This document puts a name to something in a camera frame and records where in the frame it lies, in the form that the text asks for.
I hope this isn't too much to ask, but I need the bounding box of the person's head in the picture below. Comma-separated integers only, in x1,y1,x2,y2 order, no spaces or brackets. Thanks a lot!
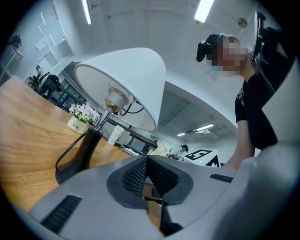
206,35,253,78

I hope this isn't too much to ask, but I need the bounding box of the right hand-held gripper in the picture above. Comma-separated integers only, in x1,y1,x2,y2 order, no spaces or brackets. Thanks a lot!
184,148,222,168

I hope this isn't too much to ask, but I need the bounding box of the black head-worn camera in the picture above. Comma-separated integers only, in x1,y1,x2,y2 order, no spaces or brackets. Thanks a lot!
196,34,220,63

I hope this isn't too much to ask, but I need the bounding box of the black equipment mount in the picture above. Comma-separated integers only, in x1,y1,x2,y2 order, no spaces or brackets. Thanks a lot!
253,10,290,94

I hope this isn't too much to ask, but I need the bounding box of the person's right forearm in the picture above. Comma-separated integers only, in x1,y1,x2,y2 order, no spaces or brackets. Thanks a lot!
222,131,256,171

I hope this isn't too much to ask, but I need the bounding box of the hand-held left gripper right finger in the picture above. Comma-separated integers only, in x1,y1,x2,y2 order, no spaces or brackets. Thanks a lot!
147,154,239,240

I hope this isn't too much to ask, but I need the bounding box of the black cable bundle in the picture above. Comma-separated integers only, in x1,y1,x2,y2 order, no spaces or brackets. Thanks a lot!
7,34,24,51

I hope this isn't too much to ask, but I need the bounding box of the wooden desk top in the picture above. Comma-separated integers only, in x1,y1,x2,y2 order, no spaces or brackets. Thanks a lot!
0,75,163,233

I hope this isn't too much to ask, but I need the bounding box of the grey bag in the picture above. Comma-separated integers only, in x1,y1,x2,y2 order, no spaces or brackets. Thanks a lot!
118,128,134,144

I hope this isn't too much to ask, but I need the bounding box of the white tumbler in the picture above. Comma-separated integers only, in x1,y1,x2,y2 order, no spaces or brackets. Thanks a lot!
107,125,124,145

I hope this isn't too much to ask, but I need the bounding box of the black office chair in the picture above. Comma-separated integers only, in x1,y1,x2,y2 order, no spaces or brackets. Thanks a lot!
28,66,51,89
39,74,62,100

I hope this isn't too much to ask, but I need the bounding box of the white table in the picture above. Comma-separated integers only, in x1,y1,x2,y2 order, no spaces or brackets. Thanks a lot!
3,32,24,71

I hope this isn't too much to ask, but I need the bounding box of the small white flower pot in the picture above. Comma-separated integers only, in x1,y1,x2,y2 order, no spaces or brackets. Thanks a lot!
67,103,99,135

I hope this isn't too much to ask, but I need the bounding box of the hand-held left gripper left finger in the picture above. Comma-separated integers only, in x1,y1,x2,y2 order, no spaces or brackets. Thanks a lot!
30,154,165,240

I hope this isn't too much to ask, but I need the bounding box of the white shade table lamp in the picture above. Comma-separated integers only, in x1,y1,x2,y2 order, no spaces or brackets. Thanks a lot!
55,47,166,185

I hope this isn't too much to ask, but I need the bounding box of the person's black shirt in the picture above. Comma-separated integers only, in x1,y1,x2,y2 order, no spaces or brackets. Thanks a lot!
235,72,278,150

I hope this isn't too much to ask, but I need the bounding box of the blue face mask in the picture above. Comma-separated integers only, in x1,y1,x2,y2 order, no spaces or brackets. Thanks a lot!
209,65,223,80

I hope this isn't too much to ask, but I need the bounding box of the white wall panel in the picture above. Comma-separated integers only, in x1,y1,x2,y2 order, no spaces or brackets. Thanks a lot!
34,38,49,52

